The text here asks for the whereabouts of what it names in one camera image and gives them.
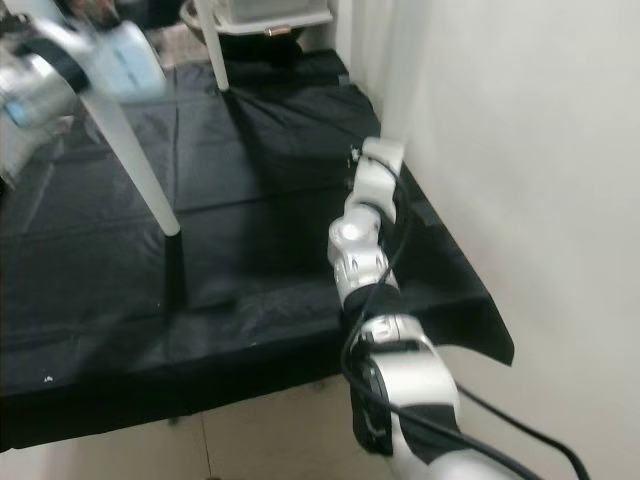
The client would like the white plastic table leg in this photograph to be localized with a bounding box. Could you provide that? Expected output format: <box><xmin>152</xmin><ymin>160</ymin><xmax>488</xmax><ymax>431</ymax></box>
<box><xmin>374</xmin><ymin>0</ymin><xmax>448</xmax><ymax>143</ymax></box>
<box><xmin>80</xmin><ymin>88</ymin><xmax>184</xmax><ymax>238</ymax></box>
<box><xmin>197</xmin><ymin>0</ymin><xmax>232</xmax><ymax>95</ymax></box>

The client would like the black tablecloth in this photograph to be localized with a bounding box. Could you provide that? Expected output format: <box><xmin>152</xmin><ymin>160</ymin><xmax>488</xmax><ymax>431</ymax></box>
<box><xmin>0</xmin><ymin>48</ymin><xmax>517</xmax><ymax>453</ymax></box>

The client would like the black round basin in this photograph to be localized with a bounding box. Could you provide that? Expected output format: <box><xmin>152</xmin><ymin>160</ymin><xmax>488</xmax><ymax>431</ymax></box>
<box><xmin>181</xmin><ymin>0</ymin><xmax>339</xmax><ymax>63</ymax></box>

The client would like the green lid storage box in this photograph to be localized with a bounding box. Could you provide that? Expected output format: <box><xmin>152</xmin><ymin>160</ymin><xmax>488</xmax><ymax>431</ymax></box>
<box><xmin>218</xmin><ymin>0</ymin><xmax>337</xmax><ymax>31</ymax></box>

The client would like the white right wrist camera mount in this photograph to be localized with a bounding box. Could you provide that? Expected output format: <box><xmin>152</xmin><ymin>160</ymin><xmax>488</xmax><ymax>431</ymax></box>
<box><xmin>344</xmin><ymin>136</ymin><xmax>407</xmax><ymax>217</ymax></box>

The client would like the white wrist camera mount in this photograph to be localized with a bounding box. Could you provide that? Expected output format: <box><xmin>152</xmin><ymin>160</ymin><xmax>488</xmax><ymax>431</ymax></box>
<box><xmin>93</xmin><ymin>18</ymin><xmax>168</xmax><ymax>103</ymax></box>
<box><xmin>344</xmin><ymin>136</ymin><xmax>407</xmax><ymax>217</ymax></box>

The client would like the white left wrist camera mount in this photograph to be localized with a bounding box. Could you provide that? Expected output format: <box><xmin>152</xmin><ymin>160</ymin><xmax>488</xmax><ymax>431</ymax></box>
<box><xmin>93</xmin><ymin>18</ymin><xmax>168</xmax><ymax>103</ymax></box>

